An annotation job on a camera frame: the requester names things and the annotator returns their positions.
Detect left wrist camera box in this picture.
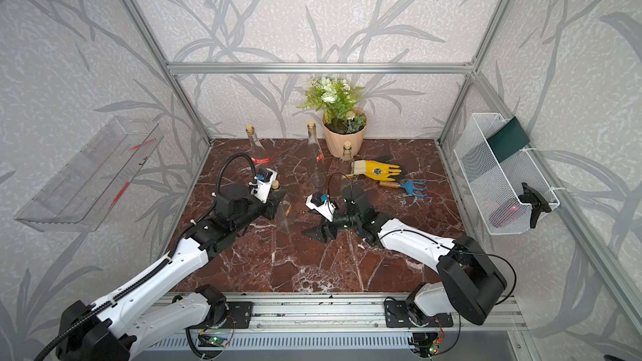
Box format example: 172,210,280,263
249,168,278,204

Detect dark green card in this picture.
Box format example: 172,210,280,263
488,117,530,163

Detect aluminium front rail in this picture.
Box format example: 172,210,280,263
226,292,528,334

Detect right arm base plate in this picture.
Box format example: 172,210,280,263
383,296,455,329

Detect glass bottle with red label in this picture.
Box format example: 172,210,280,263
245,124,272,167

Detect yellow gardening glove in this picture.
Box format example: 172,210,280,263
347,160,402,182

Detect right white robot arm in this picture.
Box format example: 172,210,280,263
303,186,508,327

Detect clear plastic wall shelf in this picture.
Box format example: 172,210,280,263
15,116,164,232

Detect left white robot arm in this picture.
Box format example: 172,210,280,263
36,182,286,360

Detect short glass bottle gold label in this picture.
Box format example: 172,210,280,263
272,180,294,234

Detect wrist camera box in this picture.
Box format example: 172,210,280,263
306,192,336,222
249,168,278,204

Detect white mesh wall basket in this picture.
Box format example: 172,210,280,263
454,113,560,236

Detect tall slim glass bottle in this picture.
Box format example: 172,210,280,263
307,120,326,189

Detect blue hand rake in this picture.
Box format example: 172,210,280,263
380,180,426,198

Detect black spray bottle trigger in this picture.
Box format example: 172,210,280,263
518,182,553,229

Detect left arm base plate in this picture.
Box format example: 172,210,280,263
220,302,254,329

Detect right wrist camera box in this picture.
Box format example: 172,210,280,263
306,192,336,222

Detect green artificial plant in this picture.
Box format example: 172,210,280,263
298,77,367,135

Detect pink flower pot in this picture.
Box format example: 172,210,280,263
322,107,367,158

